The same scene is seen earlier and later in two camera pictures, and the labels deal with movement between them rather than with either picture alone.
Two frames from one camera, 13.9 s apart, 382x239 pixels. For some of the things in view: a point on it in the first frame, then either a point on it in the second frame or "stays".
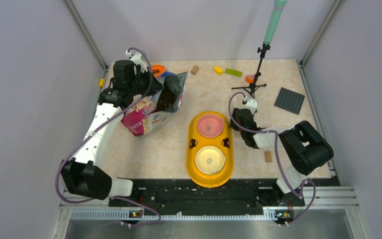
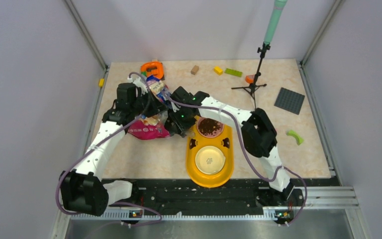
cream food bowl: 210,160 stays
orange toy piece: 249,78 stays
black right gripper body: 233,126 to 182,119
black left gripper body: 143,83 to 145,104
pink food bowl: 210,126 stays
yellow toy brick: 218,70 stays
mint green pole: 279,5 stays
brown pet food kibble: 167,98 to 208,126
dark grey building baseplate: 289,100 stays
